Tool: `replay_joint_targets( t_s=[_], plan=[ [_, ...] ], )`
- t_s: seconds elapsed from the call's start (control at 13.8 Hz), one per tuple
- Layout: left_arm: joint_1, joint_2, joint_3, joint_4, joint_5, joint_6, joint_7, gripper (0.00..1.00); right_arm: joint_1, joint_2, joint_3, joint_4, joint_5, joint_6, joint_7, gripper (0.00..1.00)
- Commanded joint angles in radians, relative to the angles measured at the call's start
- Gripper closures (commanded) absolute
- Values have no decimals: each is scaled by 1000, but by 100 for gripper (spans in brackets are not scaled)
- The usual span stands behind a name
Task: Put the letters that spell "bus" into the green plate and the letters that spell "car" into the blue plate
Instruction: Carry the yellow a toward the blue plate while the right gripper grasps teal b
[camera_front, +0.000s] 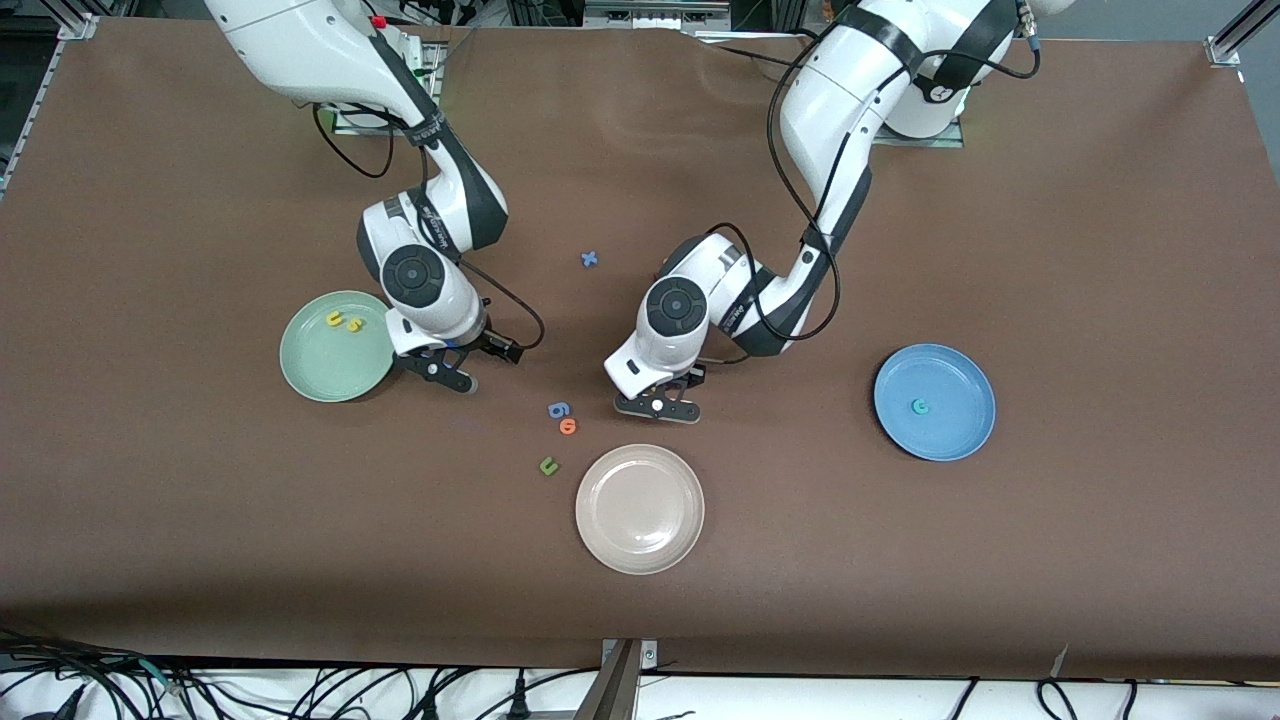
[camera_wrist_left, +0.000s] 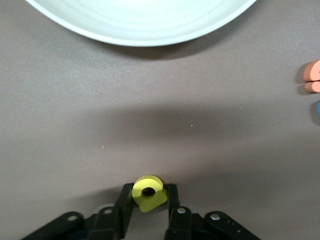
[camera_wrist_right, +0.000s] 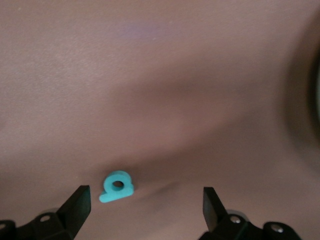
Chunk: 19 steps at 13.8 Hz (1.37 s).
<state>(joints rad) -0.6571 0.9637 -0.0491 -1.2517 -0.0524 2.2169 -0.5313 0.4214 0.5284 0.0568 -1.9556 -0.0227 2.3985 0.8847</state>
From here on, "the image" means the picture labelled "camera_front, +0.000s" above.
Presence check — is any beige plate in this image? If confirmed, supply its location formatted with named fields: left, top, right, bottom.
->
left=575, top=443, right=706, bottom=576

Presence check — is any green plate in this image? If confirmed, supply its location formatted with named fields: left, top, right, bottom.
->
left=279, top=290, right=401, bottom=404

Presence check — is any blue plate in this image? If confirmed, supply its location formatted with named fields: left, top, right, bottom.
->
left=873, top=343, right=997, bottom=462

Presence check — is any brown table cover sheet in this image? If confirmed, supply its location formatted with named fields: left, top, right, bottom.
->
left=0, top=15, right=1280, bottom=683

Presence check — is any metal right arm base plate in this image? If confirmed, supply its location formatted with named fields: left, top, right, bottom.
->
left=332, top=40, right=447, bottom=136

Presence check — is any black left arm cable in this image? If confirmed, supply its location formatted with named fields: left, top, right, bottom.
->
left=705, top=0, right=1043, bottom=366

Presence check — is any metal profile bracket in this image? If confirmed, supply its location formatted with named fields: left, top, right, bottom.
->
left=572, top=638, right=661, bottom=720

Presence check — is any black table cable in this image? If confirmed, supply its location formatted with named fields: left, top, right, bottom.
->
left=700, top=28, right=801, bottom=86

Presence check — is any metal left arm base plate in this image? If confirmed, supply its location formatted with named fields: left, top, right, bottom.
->
left=870, top=120, right=967, bottom=149

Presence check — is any aluminium frame rail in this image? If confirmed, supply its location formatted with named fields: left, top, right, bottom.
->
left=583, top=0, right=736, bottom=31

